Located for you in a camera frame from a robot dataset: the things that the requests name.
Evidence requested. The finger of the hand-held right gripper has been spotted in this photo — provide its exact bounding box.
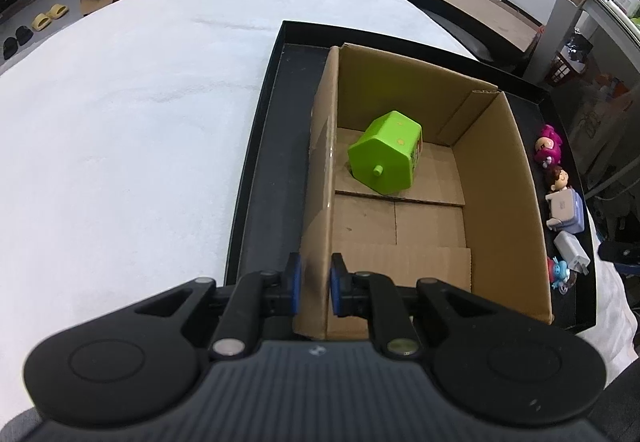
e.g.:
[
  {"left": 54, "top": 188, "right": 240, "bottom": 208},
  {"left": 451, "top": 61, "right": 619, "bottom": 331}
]
[{"left": 598, "top": 241, "right": 640, "bottom": 265}]

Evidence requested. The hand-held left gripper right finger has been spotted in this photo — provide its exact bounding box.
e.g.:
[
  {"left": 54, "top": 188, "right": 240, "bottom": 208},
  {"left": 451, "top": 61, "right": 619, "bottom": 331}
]
[{"left": 329, "top": 252, "right": 494, "bottom": 359}]

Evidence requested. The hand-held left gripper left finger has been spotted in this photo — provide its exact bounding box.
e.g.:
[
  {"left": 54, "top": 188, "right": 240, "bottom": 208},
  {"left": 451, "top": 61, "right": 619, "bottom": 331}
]
[{"left": 135, "top": 252, "right": 304, "bottom": 359}]

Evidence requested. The white charger plug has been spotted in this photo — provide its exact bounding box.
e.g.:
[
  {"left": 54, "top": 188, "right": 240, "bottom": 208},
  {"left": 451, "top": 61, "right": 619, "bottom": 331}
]
[{"left": 552, "top": 230, "right": 592, "bottom": 275}]

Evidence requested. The blue figurine with red hat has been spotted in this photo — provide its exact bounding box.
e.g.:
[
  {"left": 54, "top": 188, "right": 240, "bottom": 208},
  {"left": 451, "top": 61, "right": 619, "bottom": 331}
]
[{"left": 547, "top": 257, "right": 576, "bottom": 295}]

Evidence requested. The purple charger plug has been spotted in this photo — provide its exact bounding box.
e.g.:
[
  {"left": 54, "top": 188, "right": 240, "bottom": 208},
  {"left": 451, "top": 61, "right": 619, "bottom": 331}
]
[{"left": 545, "top": 189, "right": 586, "bottom": 234}]

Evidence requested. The brown-haired doll figurine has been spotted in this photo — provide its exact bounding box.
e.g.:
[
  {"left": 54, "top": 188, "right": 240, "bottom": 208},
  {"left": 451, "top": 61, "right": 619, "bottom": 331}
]
[{"left": 544, "top": 165, "right": 571, "bottom": 195}]

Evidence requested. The black shallow tray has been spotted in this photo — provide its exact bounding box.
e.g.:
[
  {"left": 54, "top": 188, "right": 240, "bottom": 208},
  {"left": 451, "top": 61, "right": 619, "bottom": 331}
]
[{"left": 225, "top": 20, "right": 598, "bottom": 335}]

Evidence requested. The pink figurine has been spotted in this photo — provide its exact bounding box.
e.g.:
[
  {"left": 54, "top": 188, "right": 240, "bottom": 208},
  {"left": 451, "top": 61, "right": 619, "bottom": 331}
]
[{"left": 533, "top": 124, "right": 565, "bottom": 167}]

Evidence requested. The green toy house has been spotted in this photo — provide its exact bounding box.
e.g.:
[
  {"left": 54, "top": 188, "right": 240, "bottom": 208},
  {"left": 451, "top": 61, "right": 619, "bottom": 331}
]
[{"left": 347, "top": 110, "right": 425, "bottom": 196}]

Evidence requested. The black tray with brown bottom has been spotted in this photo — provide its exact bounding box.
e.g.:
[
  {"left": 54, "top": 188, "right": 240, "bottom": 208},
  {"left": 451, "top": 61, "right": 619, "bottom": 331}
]
[{"left": 380, "top": 0, "right": 546, "bottom": 76}]

